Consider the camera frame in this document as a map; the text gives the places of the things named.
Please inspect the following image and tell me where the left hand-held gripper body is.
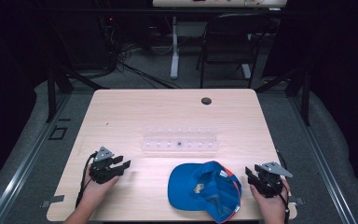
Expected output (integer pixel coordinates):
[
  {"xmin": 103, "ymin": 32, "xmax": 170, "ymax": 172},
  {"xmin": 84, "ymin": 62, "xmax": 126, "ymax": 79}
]
[{"xmin": 89, "ymin": 146, "xmax": 121, "ymax": 185}]

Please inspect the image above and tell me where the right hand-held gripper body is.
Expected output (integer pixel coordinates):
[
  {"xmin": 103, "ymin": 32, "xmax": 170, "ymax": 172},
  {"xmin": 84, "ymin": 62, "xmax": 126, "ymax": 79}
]
[{"xmin": 255, "ymin": 161, "xmax": 294, "ymax": 199}]

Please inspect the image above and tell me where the blue baseball cap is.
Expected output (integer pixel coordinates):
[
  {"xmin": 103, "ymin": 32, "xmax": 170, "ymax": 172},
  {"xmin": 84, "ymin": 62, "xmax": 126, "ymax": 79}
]
[{"xmin": 167, "ymin": 160, "xmax": 243, "ymax": 224}]

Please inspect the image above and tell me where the person's left hand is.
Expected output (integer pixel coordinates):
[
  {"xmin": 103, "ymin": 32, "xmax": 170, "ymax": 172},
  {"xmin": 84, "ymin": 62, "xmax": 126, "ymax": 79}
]
[{"xmin": 78, "ymin": 164, "xmax": 121, "ymax": 213}]

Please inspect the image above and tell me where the person's right hand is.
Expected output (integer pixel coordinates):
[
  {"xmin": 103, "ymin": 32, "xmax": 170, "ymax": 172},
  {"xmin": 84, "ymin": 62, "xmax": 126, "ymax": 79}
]
[{"xmin": 249, "ymin": 179, "xmax": 292, "ymax": 217}]

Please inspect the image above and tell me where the clear plastic rack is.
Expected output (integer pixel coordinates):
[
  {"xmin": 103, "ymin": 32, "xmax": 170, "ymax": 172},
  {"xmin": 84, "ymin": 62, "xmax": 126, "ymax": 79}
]
[{"xmin": 141, "ymin": 125, "xmax": 220, "ymax": 154}]

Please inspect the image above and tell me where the black metal stand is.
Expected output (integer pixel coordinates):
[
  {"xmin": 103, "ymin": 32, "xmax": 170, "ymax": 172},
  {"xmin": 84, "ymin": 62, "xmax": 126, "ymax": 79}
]
[
  {"xmin": 254, "ymin": 65, "xmax": 312, "ymax": 127},
  {"xmin": 44, "ymin": 60, "xmax": 110, "ymax": 124}
]

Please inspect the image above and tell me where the black folding chair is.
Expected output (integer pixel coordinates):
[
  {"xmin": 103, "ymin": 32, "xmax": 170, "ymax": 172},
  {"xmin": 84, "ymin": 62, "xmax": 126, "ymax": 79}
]
[{"xmin": 195, "ymin": 12, "xmax": 275, "ymax": 90}]

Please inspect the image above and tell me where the white background desk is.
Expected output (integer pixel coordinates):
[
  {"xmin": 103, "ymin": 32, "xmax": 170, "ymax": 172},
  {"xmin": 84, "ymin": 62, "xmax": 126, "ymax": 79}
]
[{"xmin": 151, "ymin": 0, "xmax": 289, "ymax": 80}]

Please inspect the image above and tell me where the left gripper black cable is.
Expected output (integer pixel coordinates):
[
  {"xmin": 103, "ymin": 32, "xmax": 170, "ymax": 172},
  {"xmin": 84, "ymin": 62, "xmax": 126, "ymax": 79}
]
[{"xmin": 75, "ymin": 151, "xmax": 98, "ymax": 209}]

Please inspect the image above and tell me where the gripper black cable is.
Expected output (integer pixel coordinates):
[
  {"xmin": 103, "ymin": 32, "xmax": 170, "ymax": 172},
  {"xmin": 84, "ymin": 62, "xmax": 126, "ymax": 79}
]
[
  {"xmin": 75, "ymin": 151, "xmax": 98, "ymax": 209},
  {"xmin": 275, "ymin": 149, "xmax": 292, "ymax": 224}
]

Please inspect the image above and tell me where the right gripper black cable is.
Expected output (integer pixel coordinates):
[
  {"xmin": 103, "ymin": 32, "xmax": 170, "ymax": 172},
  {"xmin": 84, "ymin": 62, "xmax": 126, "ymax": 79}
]
[{"xmin": 275, "ymin": 149, "xmax": 292, "ymax": 224}]

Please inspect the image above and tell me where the grey table edge bracket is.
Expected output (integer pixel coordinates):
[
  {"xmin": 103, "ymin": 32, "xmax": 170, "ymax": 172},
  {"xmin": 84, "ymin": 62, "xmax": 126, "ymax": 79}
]
[{"xmin": 288, "ymin": 196, "xmax": 306, "ymax": 207}]

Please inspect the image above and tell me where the grey metal floor rail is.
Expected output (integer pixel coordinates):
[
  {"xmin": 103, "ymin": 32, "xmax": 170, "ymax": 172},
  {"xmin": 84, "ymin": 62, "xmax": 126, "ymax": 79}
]
[
  {"xmin": 0, "ymin": 92, "xmax": 73, "ymax": 224},
  {"xmin": 286, "ymin": 94, "xmax": 358, "ymax": 224}
]

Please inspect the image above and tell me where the bundle of floor cables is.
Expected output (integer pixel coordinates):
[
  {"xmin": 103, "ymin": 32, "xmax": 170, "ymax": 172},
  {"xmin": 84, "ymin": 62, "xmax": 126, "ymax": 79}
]
[{"xmin": 96, "ymin": 15, "xmax": 183, "ymax": 91}]

